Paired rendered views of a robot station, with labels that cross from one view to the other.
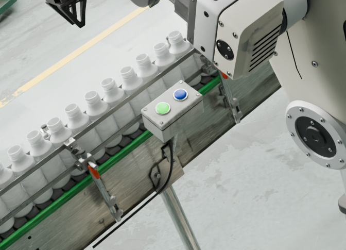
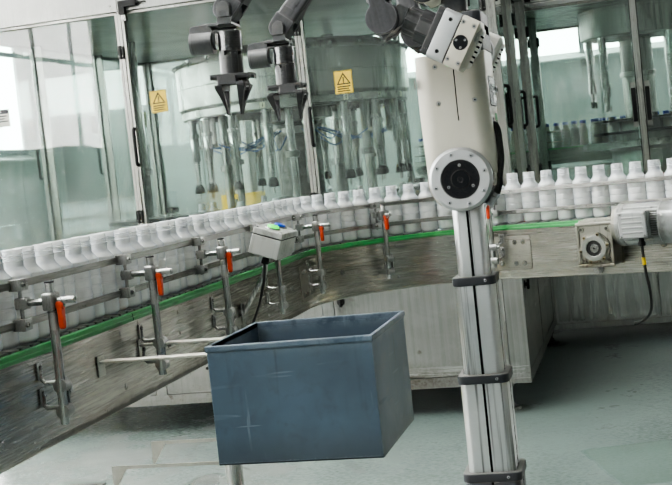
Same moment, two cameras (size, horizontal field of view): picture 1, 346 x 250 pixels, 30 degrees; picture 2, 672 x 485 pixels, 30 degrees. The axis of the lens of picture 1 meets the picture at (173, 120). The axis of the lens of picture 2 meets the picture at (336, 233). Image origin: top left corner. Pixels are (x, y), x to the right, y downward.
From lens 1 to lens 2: 2.58 m
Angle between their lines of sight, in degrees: 56
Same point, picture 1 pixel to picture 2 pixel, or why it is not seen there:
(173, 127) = (283, 246)
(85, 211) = (202, 322)
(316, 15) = (479, 62)
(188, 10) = (430, 24)
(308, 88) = (462, 128)
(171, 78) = (236, 243)
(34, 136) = not seen: hidden behind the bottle
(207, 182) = not seen: outside the picture
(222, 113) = (264, 306)
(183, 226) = not seen: hidden behind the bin
